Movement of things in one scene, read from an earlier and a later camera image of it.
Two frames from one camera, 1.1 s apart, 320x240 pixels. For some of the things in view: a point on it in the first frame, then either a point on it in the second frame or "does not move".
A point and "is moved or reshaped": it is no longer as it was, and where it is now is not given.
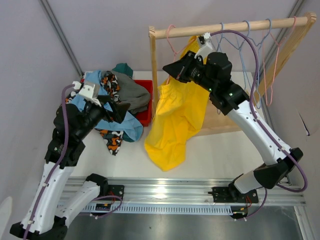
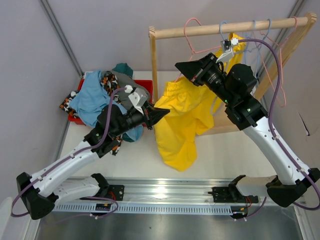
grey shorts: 131,92 does not move
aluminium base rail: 193,190 does not move
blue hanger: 226,39 → 221,39
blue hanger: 259,45 does not move
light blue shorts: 124,122 does not move
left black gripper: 118,109 → 152,115
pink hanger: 176,53 → 192,49
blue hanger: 255,94 → 251,41
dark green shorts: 124,68 does not move
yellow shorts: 180,105 is moved or reshaped
